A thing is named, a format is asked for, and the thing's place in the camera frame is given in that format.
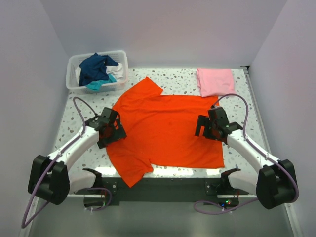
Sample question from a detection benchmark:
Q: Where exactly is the orange t shirt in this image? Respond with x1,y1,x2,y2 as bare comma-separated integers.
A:
106,78,224,187

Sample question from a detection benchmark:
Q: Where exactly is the aluminium frame rail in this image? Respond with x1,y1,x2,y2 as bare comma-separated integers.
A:
241,66,304,237

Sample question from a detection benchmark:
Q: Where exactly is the navy blue t shirt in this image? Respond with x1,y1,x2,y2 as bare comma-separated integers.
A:
79,53,118,86

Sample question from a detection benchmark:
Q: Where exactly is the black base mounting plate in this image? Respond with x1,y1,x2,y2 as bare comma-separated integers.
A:
79,178,239,209

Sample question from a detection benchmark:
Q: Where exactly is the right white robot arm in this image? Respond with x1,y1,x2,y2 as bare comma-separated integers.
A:
195,106,299,209

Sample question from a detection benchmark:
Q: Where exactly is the teal t shirt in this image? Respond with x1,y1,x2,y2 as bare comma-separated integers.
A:
86,74,117,91

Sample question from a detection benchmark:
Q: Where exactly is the white plastic laundry basket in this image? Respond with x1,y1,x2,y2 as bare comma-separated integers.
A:
66,50,128,94

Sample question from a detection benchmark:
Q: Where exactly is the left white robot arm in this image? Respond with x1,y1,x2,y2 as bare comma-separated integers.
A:
28,108,126,205

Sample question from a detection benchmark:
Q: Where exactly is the folded pink t shirt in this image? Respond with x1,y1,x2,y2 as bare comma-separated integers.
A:
197,68,236,97

